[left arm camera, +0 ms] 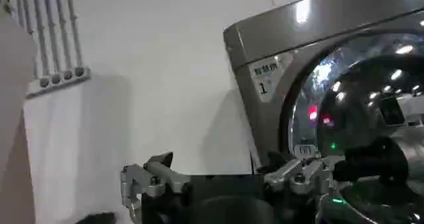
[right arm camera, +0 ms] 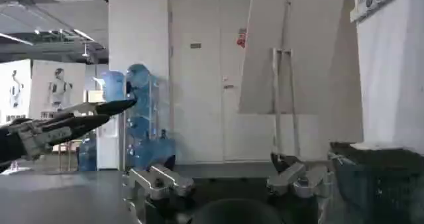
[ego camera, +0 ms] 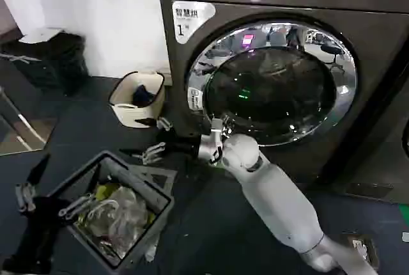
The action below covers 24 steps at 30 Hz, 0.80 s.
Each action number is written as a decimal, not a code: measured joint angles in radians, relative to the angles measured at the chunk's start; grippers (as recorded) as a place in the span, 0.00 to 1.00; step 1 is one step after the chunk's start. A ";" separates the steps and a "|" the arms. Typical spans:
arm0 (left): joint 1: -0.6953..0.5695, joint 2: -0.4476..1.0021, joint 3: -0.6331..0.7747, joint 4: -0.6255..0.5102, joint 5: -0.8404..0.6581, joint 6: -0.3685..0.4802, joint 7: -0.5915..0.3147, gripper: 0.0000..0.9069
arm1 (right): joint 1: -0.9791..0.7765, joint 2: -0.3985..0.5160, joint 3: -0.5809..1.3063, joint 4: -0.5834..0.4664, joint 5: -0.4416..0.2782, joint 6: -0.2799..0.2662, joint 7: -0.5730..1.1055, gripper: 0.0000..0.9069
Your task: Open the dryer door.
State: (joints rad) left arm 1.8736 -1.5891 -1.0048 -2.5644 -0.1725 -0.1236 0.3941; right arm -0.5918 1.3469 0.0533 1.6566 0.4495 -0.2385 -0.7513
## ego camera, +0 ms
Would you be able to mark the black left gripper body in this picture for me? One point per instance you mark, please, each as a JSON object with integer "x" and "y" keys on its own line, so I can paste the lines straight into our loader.
{"x": 44, "y": 217}

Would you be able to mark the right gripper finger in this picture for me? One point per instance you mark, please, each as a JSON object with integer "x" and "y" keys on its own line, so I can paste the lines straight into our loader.
{"x": 152, "y": 153}
{"x": 161, "y": 123}

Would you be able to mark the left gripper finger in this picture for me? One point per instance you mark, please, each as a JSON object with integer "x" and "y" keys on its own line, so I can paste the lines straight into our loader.
{"x": 27, "y": 195}
{"x": 76, "y": 206}

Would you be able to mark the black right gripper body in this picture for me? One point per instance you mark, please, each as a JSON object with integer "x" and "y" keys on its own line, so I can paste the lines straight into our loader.
{"x": 183, "y": 143}

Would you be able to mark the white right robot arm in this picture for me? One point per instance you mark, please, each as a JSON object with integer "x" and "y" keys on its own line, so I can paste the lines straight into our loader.
{"x": 271, "y": 198}

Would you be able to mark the dark blue garment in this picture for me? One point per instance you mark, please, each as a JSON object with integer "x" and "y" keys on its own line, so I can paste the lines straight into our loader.
{"x": 143, "y": 94}

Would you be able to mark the cream laundry basket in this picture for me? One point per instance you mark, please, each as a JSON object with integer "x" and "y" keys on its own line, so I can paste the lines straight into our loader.
{"x": 128, "y": 110}

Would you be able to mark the small white door sticker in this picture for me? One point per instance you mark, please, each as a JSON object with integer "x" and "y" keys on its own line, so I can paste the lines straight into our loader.
{"x": 195, "y": 99}

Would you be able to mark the clear crumpled plastic bags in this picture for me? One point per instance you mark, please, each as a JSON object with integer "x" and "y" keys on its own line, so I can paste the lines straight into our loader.
{"x": 124, "y": 211}

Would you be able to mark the dark grey open bin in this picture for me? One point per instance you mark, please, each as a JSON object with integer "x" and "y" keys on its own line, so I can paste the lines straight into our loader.
{"x": 153, "y": 211}

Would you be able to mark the round glass dryer door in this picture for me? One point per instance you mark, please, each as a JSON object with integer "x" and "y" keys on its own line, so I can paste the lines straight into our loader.
{"x": 271, "y": 96}

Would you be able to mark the white printed dryer label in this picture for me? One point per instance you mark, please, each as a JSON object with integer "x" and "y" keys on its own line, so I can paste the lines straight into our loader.
{"x": 193, "y": 16}

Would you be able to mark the black bin with white lid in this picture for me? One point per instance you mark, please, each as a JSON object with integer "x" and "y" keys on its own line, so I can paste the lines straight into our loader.
{"x": 51, "y": 60}

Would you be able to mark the brown cardboard scrap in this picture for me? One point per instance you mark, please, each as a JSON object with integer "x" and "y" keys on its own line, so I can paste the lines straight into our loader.
{"x": 359, "y": 246}

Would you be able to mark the white paper scrap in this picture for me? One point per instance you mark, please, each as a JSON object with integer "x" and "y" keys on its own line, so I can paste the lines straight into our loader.
{"x": 405, "y": 236}

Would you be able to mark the glass panel with metal rail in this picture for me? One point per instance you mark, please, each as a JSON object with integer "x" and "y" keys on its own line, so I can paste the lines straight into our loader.
{"x": 19, "y": 128}

